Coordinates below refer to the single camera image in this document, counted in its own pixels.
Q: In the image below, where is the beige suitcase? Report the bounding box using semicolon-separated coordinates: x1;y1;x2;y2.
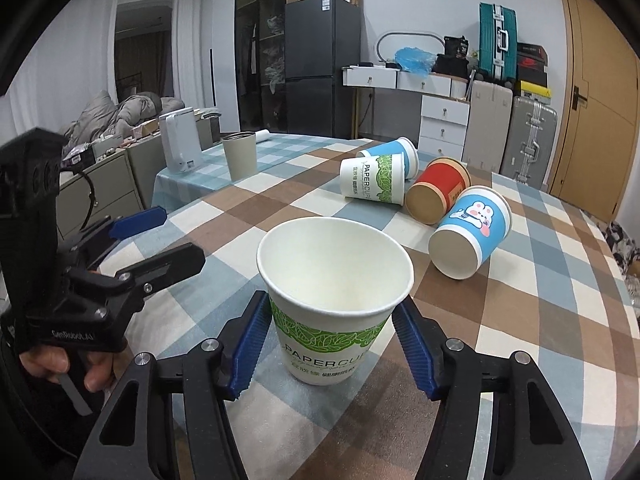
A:
464;79;515;174

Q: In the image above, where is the white drawer desk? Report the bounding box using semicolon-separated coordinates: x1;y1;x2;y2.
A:
342;64;472;162

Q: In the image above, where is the black bag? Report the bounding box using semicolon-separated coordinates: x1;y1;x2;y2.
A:
432;35;472;76

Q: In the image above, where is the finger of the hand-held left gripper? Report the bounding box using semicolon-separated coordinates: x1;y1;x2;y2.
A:
90;242;207;307
59;206;169;273

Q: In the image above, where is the plain blue paper cup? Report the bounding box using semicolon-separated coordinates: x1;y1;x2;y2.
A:
356;136;421;181

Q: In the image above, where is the silver suitcase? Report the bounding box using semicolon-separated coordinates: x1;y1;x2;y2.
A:
500;95;559;190

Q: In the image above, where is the red paper cup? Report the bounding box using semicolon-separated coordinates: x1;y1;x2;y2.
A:
405;157;472;226

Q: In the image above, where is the black shoe box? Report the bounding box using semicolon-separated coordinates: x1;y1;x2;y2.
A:
515;42;549;83

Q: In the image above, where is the yellow shoe box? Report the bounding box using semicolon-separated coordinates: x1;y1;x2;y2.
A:
517;80;554;100

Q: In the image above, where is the grey jacket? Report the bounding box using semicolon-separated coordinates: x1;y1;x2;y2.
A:
64;91;187;147

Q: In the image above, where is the dark glass cabinet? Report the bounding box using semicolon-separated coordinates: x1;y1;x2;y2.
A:
235;0;289;133

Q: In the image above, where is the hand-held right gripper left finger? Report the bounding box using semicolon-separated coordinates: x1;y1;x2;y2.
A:
75;290;273;480

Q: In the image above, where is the checkered tablecloth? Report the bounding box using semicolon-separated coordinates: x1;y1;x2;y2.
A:
97;132;628;480

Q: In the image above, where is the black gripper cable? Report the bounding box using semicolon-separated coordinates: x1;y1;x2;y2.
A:
59;167;99;242

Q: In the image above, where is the person's left hand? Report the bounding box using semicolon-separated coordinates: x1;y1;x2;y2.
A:
18;349;117;394

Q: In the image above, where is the white water dispenser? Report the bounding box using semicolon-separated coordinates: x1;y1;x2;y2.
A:
159;108;205;173

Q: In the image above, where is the white wardrobe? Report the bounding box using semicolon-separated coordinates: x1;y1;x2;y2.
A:
202;0;242;133

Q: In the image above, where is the blue bunny paper cup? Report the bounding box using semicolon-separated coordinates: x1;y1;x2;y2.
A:
428;186;513;281

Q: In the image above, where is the black refrigerator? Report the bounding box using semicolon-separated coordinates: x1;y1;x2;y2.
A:
284;0;362;140

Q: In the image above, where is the beige tumbler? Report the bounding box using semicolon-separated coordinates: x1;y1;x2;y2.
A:
221;131;259;181

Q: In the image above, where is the white curtain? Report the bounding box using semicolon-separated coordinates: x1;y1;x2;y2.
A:
0;0;119;143

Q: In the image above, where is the grey sideboard cabinet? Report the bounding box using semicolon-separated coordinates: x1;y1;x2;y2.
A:
55;135;167;242

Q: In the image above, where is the white green leaf paper cup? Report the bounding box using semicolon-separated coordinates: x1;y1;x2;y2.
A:
340;152;407;207
256;217;415;387

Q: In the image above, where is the teal suitcase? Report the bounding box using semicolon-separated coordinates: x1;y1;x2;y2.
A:
477;2;519;84

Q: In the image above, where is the blue plastic bag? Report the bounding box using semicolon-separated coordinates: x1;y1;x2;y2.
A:
395;46;436;77

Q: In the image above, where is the wooden door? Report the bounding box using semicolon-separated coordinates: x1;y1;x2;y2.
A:
547;0;640;224

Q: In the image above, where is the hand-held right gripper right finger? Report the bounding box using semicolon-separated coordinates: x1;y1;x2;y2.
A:
392;297;583;480

